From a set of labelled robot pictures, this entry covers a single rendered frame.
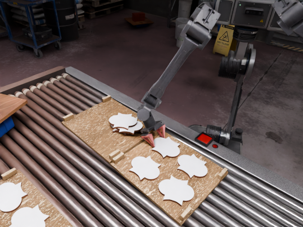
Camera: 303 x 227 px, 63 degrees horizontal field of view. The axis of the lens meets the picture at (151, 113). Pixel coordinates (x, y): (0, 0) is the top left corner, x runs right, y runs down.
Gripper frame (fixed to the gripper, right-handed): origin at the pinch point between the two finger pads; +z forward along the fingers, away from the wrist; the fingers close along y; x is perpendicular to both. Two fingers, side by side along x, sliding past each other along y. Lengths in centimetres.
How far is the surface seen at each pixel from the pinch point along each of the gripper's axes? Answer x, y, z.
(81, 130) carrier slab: 27.9, -21.9, -20.1
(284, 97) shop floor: 59, 266, 80
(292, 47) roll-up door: 101, 457, 47
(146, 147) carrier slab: 2.3, -6.5, -0.5
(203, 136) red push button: -9.1, 21.3, 9.5
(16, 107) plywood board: 43, -41, -45
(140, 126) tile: 8.5, -0.6, -9.5
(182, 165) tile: -14.5, -3.7, 10.7
